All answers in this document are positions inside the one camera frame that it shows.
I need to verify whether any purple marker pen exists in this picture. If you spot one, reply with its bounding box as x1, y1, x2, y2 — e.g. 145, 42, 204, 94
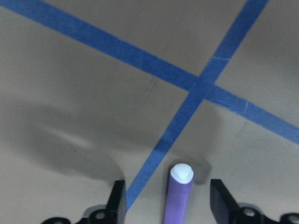
163, 163, 194, 224

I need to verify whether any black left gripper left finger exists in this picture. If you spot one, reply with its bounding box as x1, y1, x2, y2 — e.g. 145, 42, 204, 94
42, 180, 127, 224

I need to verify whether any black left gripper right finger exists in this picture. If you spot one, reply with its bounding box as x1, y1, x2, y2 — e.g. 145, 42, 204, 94
210, 179, 299, 224

